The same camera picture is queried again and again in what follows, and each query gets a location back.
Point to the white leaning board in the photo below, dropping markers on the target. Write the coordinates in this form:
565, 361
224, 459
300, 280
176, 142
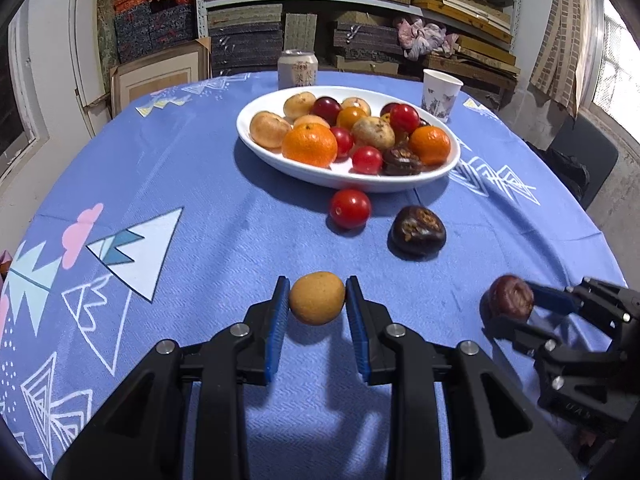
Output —
82, 60

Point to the small tan potato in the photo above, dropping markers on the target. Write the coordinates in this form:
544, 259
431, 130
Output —
269, 130
317, 300
372, 133
299, 104
356, 104

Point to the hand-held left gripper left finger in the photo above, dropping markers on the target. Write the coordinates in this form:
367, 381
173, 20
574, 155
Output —
276, 332

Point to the beige framed picture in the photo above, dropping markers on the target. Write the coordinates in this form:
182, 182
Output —
160, 77

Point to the grey woven upright box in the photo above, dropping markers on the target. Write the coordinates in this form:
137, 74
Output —
300, 32

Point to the large orange mandarin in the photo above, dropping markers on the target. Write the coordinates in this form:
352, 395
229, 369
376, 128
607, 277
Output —
309, 146

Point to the stack of dark blue boxes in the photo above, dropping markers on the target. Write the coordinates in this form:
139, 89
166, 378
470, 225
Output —
150, 27

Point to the black chair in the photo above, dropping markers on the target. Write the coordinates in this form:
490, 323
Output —
595, 150

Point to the white oval plate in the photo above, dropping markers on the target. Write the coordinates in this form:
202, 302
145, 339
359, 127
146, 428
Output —
310, 175

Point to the pale drink can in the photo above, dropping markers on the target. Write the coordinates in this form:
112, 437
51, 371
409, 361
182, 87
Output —
298, 72

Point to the stack of grey flat boxes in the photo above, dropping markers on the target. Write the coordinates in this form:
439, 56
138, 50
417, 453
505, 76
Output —
245, 40

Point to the stack of dark brown boxes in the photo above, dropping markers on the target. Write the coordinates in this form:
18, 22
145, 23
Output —
365, 40

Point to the brick patterned curtain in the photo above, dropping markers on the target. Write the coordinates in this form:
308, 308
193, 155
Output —
565, 35

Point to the white framed window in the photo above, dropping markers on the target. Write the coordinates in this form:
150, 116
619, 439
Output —
15, 100

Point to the floral paper cup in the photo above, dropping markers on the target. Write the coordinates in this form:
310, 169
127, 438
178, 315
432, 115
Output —
440, 95

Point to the stack of yellow flat boxes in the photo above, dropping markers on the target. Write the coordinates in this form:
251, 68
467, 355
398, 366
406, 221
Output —
480, 50

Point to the bright side window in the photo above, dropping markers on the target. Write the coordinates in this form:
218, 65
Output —
620, 70

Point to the pink crumpled cloth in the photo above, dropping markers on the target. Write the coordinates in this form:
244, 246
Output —
422, 37

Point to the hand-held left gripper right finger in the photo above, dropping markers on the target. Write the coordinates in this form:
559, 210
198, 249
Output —
359, 332

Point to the black bag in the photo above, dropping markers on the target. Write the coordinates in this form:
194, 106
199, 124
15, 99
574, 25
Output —
565, 170

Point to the large dark red plum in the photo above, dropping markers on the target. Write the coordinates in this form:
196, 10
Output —
326, 110

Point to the white metal storage shelf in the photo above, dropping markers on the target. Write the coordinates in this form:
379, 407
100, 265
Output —
250, 2

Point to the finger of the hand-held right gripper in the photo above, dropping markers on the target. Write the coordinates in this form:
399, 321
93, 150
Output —
520, 332
555, 298

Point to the blue printed tablecloth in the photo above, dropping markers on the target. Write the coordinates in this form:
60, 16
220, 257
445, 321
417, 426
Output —
200, 220

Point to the green patterned board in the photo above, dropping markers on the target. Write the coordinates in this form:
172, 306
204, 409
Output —
106, 20

